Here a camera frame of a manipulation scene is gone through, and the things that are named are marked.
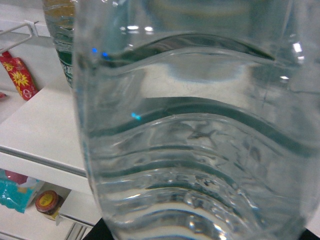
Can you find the clear water bottle green label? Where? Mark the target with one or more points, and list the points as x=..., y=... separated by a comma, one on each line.
x=200, y=119

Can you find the water bottle behind left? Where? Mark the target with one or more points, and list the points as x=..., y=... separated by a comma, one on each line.
x=59, y=17

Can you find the jar with red lid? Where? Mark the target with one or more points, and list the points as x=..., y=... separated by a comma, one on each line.
x=49, y=203

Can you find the red snack pouch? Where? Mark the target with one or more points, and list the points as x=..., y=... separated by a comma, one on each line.
x=19, y=75

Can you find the teal snack bag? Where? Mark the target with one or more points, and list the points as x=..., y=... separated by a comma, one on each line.
x=17, y=190

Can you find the white wire hook rack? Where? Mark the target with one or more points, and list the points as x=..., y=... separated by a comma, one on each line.
x=15, y=33

